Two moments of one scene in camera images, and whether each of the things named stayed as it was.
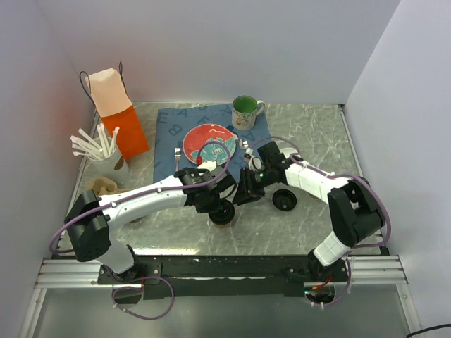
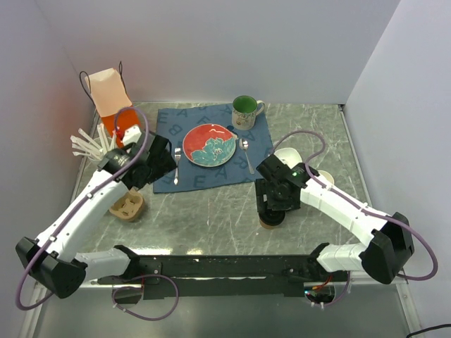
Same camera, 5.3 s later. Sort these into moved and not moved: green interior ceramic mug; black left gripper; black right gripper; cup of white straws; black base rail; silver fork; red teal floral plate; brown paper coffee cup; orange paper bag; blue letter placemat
Moved: brown paper coffee cup; black left gripper; black right gripper
Not moved: black base rail; silver fork; red teal floral plate; orange paper bag; cup of white straws; green interior ceramic mug; blue letter placemat
